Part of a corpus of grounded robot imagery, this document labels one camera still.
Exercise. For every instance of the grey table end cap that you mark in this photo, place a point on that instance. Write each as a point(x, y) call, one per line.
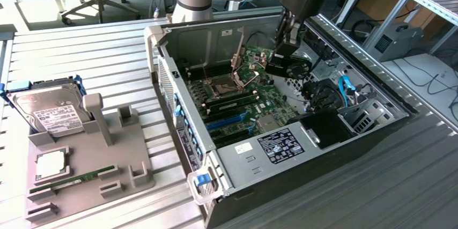
point(7, 34)

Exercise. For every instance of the black plastic fan shroud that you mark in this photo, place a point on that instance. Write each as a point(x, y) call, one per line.
point(322, 129)

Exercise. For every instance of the aluminium slat table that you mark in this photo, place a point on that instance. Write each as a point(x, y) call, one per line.
point(433, 1)

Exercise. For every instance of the open black PC case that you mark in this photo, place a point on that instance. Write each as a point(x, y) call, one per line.
point(272, 202)

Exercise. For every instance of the metal disk bay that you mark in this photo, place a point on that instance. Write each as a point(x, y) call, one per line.
point(361, 121)

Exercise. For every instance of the green motherboard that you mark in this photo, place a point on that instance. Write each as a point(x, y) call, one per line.
point(266, 103)

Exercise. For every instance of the green RAM stick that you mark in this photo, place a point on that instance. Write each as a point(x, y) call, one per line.
point(90, 174)

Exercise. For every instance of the silver CPU chip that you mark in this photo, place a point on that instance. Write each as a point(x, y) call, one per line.
point(51, 166)

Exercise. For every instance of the silver chipset heatsink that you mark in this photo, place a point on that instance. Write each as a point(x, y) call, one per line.
point(269, 124)

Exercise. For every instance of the hard disk with blue carrier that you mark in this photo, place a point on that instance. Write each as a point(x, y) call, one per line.
point(46, 103)

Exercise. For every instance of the blue expansion slot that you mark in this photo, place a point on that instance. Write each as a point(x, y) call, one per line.
point(223, 123)

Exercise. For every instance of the black RAM slot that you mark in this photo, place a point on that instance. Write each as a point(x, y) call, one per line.
point(211, 67)

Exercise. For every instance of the black installed RAM stick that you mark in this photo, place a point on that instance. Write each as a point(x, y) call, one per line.
point(233, 105)

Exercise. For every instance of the metal socket cover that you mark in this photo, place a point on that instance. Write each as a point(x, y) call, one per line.
point(250, 77)

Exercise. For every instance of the blue case latch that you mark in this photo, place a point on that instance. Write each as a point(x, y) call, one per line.
point(202, 180)

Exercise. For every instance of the grey plastic parts rack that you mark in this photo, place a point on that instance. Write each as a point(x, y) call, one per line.
point(97, 154)

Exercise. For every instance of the grey office chair base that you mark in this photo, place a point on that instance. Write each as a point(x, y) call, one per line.
point(98, 1)

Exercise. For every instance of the grey power supply unit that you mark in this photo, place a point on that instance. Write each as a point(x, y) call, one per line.
point(250, 164)

